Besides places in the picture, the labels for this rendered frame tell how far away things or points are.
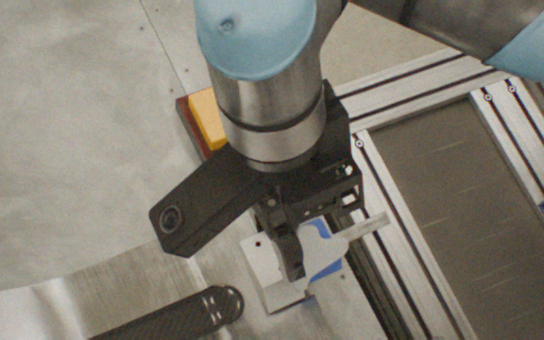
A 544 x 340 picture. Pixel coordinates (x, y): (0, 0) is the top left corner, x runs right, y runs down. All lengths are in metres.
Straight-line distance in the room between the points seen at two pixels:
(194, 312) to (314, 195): 0.22
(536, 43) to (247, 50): 0.19
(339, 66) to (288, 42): 1.51
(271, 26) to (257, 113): 0.08
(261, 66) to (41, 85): 0.56
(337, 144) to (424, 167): 1.05
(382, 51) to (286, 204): 1.39
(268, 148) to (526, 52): 0.18
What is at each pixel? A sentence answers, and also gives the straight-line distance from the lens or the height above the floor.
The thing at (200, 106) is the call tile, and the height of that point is 0.84.
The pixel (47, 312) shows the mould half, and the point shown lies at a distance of 1.06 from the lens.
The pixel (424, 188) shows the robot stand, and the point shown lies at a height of 0.21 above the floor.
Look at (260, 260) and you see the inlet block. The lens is 1.02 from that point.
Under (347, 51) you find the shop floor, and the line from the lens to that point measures 2.26.
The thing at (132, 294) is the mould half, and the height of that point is 0.88.
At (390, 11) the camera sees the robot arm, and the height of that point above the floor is 1.24.
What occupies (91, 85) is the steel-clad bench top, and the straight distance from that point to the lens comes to 1.27.
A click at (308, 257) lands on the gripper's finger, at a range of 0.97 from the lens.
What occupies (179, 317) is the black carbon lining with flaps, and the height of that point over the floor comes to 0.88.
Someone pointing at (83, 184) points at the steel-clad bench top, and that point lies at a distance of 1.21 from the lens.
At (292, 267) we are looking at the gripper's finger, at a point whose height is 1.02.
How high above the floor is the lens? 1.88
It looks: 63 degrees down
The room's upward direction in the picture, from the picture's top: 11 degrees clockwise
